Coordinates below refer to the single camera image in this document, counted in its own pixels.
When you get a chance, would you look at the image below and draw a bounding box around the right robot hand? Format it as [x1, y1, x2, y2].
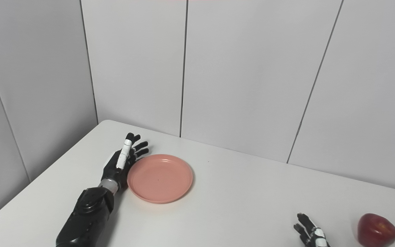
[293, 213, 330, 247]

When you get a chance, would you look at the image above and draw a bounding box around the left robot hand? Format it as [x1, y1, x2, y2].
[98, 132, 149, 195]

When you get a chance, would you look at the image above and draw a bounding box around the pink plate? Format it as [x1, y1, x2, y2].
[127, 154, 194, 204]

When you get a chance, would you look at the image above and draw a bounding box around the red apple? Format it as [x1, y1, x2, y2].
[357, 213, 395, 247]

